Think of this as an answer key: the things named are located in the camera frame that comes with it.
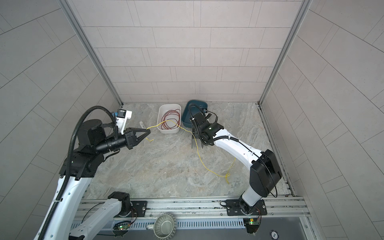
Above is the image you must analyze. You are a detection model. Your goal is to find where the yellow cable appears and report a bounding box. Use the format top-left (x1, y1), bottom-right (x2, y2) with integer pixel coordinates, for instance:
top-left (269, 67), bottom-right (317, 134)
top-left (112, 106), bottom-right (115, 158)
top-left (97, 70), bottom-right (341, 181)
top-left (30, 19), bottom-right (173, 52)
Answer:
top-left (145, 119), bottom-right (238, 185)

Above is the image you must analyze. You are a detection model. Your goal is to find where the aluminium corner profile right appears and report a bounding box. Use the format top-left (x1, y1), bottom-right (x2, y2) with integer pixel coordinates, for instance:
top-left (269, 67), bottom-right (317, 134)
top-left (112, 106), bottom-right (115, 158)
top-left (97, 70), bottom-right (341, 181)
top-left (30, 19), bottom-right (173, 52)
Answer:
top-left (259, 0), bottom-right (312, 106)

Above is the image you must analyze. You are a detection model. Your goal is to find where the round grey knob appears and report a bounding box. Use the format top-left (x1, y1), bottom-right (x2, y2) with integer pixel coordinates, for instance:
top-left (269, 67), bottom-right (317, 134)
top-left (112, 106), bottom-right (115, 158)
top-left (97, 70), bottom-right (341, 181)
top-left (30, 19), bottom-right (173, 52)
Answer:
top-left (153, 213), bottom-right (177, 240)

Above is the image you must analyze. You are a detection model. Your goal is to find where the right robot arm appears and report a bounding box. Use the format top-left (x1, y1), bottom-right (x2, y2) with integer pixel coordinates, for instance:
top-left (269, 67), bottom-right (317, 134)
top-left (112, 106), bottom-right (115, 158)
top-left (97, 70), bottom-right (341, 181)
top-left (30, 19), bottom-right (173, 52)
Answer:
top-left (190, 113), bottom-right (282, 215)

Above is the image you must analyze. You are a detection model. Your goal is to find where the white plastic bin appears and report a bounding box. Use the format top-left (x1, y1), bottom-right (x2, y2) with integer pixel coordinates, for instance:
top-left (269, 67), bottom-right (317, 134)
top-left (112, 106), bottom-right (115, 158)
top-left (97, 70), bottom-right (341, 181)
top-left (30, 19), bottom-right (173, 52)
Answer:
top-left (157, 104), bottom-right (182, 134)

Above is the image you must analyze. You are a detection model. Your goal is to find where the aluminium corner profile left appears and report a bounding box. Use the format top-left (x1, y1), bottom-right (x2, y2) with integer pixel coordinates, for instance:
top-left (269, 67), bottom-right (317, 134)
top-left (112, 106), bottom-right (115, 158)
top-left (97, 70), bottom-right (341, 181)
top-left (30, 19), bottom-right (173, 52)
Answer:
top-left (58, 0), bottom-right (123, 106)

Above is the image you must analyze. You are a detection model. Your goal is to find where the aluminium corner profile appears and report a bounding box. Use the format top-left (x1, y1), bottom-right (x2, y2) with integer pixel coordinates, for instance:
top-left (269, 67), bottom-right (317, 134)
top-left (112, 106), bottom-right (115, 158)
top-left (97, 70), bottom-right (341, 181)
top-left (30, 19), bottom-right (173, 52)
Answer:
top-left (58, 0), bottom-right (123, 106)
top-left (259, 0), bottom-right (312, 106)

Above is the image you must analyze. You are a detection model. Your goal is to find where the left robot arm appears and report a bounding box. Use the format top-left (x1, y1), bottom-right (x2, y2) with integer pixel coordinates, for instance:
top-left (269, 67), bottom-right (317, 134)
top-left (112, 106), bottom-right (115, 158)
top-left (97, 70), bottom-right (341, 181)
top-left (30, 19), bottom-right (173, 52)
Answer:
top-left (35, 106), bottom-right (151, 240)

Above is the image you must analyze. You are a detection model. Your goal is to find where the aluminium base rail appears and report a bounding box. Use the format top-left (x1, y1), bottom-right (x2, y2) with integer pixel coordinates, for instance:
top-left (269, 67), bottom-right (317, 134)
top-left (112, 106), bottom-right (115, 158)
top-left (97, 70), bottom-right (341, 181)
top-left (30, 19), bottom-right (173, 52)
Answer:
top-left (73, 195), bottom-right (311, 221)

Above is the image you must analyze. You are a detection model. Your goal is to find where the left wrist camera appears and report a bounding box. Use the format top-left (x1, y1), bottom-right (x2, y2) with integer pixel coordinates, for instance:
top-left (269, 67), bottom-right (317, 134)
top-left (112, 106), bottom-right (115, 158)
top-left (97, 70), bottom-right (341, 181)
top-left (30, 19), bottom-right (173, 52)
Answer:
top-left (113, 109), bottom-right (132, 134)

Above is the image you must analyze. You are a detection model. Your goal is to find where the white tube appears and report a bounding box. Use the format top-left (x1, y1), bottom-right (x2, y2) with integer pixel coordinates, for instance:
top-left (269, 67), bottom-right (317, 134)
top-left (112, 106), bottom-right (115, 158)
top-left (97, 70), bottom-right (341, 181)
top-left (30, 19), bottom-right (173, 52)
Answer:
top-left (140, 121), bottom-right (146, 129)

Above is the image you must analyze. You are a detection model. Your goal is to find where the red cable coil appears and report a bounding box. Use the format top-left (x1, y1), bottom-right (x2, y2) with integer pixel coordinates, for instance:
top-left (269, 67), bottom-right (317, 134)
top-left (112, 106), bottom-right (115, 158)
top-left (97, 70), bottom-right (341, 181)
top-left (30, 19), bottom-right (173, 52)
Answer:
top-left (160, 109), bottom-right (181, 130)

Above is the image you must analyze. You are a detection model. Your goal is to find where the teal plastic bin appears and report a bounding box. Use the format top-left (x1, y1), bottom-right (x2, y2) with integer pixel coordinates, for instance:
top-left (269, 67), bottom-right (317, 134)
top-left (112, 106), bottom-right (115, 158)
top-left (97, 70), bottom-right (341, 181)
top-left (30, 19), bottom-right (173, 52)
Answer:
top-left (182, 100), bottom-right (208, 129)

